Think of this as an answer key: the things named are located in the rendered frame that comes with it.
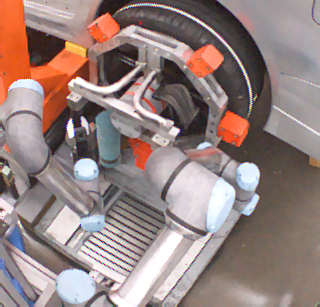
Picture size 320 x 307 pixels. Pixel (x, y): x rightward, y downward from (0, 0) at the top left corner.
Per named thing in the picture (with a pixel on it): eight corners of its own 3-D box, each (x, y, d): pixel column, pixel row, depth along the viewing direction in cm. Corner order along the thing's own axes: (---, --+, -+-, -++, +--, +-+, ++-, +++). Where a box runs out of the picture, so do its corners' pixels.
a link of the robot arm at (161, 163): (116, 176, 126) (194, 166, 171) (154, 203, 123) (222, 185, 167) (139, 132, 124) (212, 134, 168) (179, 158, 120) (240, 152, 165)
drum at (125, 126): (174, 106, 199) (176, 80, 187) (142, 146, 188) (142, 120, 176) (141, 90, 203) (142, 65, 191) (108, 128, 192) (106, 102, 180)
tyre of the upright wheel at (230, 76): (219, 133, 238) (293, 68, 182) (192, 172, 226) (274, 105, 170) (105, 41, 234) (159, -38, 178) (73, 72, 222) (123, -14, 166)
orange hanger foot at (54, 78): (110, 62, 248) (110, 12, 220) (42, 137, 221) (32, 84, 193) (84, 52, 253) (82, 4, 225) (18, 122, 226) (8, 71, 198)
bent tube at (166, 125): (199, 93, 176) (201, 72, 168) (168, 133, 166) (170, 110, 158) (152, 72, 181) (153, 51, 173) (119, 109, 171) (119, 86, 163)
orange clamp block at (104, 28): (122, 28, 183) (108, 12, 180) (109, 40, 179) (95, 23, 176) (111, 33, 188) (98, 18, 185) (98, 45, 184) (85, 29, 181)
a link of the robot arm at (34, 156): (28, 143, 117) (116, 228, 155) (29, 107, 123) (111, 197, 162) (-4, 158, 119) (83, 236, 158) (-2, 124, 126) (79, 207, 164)
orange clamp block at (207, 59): (209, 66, 174) (225, 58, 167) (198, 79, 170) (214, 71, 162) (195, 51, 172) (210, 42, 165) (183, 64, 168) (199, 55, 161)
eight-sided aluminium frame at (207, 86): (217, 163, 209) (233, 65, 165) (209, 176, 205) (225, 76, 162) (100, 104, 225) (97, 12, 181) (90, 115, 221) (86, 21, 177)
